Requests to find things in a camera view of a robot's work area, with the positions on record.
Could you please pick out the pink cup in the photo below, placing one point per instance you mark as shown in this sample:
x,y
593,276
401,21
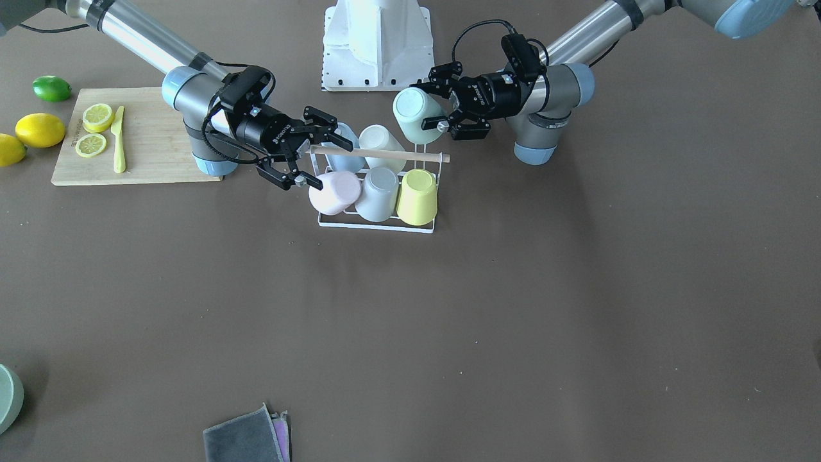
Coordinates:
x,y
340,190

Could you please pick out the yellow cup on rack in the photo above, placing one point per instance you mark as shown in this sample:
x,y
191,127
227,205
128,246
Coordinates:
x,y
417,201

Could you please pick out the mint green bowl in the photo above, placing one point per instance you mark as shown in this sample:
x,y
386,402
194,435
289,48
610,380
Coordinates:
x,y
12,397

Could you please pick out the grey cup on rack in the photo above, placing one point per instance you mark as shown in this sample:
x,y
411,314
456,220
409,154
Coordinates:
x,y
378,197

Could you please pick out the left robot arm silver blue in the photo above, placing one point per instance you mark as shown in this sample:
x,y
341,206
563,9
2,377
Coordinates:
x,y
540,86

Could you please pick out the yellow plastic knife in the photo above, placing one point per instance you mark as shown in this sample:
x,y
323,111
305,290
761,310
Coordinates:
x,y
119,164

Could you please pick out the wooden cutting board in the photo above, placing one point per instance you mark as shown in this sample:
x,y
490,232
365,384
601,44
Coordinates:
x,y
157,147

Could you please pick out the mint green cup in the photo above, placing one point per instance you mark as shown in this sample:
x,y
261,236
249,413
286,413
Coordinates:
x,y
410,107

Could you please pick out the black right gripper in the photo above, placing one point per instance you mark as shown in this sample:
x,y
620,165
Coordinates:
x,y
262,132

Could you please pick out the lemon slice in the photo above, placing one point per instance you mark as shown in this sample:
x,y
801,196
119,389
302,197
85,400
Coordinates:
x,y
90,145
97,118

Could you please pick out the whole yellow lemon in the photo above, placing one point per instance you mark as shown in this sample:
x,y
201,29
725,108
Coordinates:
x,y
40,130
12,150

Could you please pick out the light blue cup on rack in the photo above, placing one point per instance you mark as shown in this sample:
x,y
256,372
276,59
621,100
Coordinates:
x,y
346,162

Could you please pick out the white camera pole base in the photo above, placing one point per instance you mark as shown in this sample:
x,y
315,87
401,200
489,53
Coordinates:
x,y
376,46

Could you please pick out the green lime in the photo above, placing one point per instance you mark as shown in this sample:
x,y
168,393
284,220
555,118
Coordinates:
x,y
51,88

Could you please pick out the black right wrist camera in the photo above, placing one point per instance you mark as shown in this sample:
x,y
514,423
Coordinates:
x,y
246,89

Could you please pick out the white wire cup rack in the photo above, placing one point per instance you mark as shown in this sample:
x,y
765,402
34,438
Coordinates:
x,y
418,158

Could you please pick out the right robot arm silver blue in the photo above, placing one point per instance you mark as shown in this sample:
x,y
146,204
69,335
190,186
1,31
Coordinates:
x,y
226,113

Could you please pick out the grey folded cloth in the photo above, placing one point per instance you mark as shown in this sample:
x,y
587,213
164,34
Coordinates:
x,y
257,436

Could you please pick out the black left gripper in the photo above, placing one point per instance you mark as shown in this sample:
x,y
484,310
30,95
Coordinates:
x,y
492,96

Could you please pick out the white cup on rack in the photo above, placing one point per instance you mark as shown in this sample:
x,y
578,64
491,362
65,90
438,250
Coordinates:
x,y
377,137

